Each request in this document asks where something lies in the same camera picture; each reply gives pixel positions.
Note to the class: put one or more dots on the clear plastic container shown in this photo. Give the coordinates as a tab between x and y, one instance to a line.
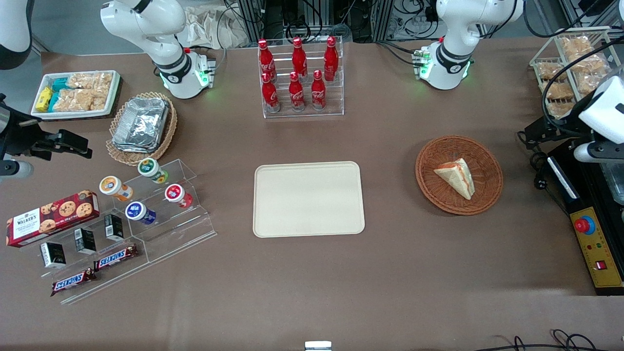
615	185

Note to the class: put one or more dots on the red lid yogurt cup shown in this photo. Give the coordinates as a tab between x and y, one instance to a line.
174	193

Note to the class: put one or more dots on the light wicker basket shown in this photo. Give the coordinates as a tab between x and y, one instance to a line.
168	134

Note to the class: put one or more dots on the triangle sandwich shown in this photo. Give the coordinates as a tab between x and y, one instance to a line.
458	178

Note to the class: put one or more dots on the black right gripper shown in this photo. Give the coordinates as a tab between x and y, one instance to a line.
20	139

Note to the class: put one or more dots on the red Walkers cookie box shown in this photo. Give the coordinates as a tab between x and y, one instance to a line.
48	219

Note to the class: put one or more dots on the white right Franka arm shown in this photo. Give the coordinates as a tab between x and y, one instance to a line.
165	48

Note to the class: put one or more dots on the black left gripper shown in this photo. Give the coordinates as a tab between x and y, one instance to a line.
557	125

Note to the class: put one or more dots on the bagged bread pack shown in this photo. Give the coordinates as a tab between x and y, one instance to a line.
560	108
585	81
550	70
559	90
577	45
592	63

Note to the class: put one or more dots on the yellow emergency stop panel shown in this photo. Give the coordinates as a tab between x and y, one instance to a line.
597	248

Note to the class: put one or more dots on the yellow snack pack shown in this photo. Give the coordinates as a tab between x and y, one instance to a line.
44	100

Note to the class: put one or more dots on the red cola bottle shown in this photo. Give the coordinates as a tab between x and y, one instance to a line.
296	95
270	95
331	58
266	59
299	57
318	92

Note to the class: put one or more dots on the silver metal bar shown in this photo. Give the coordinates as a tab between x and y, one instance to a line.
563	178

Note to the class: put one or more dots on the white rectangular snack tray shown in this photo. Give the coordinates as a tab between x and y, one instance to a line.
114	92

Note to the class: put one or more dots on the brown wicker basket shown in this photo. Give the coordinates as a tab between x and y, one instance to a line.
438	192

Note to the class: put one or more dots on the small black white box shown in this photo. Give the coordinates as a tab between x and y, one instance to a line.
85	241
114	227
52	255

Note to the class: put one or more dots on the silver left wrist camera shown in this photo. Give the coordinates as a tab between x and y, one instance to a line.
599	152

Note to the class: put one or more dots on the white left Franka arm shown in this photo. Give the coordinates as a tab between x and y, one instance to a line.
453	58

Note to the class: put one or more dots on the blue lid yogurt cup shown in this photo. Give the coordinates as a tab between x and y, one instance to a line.
136	211

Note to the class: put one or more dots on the black equipment box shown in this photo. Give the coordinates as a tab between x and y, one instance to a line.
585	195

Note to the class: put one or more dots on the beige cloth bag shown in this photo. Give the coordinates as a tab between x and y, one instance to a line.
209	27

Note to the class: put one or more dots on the orange lid yogurt cup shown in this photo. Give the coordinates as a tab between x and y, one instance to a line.
112	186

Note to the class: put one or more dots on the clear acrylic stepped display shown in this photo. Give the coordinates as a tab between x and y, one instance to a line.
180	229

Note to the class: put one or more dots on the beige plastic tray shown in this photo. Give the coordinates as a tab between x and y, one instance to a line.
307	200

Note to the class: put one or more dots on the Snickers chocolate bar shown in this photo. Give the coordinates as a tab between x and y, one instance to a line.
116	257
73	282

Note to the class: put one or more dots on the teal snack pack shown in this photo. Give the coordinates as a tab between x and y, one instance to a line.
53	101
61	84

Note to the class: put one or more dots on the green lid yogurt cup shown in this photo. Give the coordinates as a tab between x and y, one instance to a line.
148	168

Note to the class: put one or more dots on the clear acrylic bottle rack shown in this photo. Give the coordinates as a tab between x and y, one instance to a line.
336	97

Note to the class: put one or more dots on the stack of foil containers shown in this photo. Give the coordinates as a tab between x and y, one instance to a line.
141	124

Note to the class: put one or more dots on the rice cracker snack pack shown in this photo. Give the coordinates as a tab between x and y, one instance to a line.
90	80
78	100

